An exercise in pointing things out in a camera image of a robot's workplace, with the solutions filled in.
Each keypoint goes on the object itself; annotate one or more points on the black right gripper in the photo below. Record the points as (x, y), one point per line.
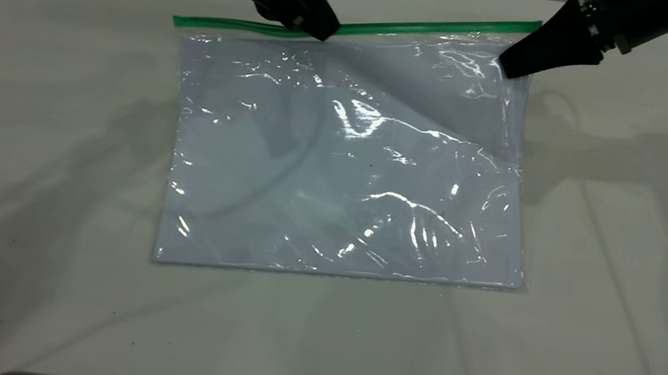
(617, 21)

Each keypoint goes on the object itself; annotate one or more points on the clear zip bag green zipper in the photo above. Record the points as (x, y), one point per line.
(344, 162)

